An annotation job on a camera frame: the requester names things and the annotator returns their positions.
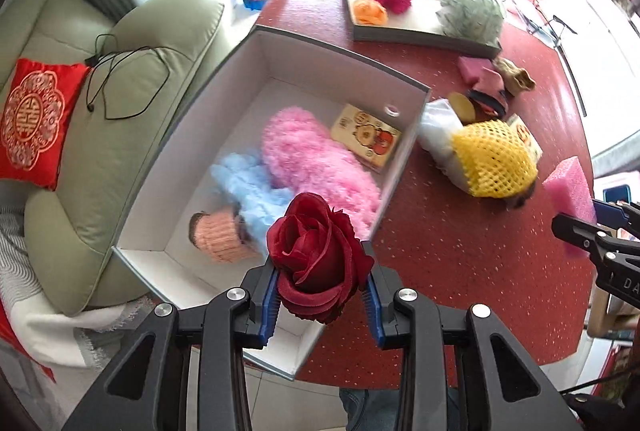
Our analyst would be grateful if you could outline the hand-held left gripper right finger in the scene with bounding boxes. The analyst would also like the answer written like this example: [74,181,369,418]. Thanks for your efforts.
[361,241,583,431]

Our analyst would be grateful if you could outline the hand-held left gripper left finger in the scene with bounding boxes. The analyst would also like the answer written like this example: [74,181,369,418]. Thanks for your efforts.
[62,261,281,431]

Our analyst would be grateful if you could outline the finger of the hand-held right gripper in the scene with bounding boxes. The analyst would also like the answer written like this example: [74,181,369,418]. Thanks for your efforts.
[551,212,621,262]
[592,198,640,232]

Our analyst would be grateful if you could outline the pink foam sponge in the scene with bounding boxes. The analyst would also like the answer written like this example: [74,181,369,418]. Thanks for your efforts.
[542,156,598,259]

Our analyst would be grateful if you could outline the dark red fabric rose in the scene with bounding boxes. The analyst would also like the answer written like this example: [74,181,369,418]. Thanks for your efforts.
[266,192,375,324]

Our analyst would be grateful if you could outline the peach knitted pot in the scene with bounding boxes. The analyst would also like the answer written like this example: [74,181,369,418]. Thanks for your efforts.
[189,206,261,264]

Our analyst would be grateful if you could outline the yellow foam fruit net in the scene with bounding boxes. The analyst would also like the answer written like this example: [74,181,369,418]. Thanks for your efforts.
[451,120,539,198]

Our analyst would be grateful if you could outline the light blue fluffy cloth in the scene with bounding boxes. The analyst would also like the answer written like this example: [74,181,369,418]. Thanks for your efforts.
[209,151,296,242]

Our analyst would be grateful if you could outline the pink fluffy cloth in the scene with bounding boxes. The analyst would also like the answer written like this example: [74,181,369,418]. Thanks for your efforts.
[261,107,382,239]

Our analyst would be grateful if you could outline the yellow cartoon card packet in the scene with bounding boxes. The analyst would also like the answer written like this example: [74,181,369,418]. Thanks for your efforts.
[330,103,403,174]

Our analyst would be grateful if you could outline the large grey cardboard box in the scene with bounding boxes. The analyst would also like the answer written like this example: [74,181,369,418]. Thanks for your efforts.
[111,25,432,381]

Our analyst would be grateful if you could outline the mustard yellow soft disc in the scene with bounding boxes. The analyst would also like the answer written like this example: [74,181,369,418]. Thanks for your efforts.
[446,92,478,122]

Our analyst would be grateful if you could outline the person's blue jeans legs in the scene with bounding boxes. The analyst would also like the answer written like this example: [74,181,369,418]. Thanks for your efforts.
[339,386,461,431]

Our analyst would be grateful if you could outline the brown fabric pouch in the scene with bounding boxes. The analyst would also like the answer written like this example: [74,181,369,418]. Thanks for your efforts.
[492,57,537,98]

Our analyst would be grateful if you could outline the green leather sofa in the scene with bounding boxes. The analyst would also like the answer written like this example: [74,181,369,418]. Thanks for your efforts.
[0,0,251,317]

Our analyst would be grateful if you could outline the white fringed blanket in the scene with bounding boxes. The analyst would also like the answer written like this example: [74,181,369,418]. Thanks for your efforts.
[0,281,161,372]

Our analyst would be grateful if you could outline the green mesh bath loofah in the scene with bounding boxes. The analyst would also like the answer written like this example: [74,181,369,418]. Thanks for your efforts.
[436,0,506,44]

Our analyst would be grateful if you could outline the grey striped cloth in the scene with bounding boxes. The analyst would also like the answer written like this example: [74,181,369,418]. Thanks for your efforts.
[0,206,51,307]

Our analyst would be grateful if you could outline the shallow grey tray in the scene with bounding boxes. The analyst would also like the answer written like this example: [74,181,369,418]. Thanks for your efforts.
[341,0,502,59]

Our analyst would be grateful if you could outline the red embroidered cushion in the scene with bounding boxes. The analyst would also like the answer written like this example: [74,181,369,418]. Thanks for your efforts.
[0,57,93,192]

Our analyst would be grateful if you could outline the orange fabric flower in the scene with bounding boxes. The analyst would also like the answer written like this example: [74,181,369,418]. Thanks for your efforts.
[351,0,389,26]

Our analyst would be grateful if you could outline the thin black cable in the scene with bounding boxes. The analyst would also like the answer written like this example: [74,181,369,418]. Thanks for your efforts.
[85,33,173,120]

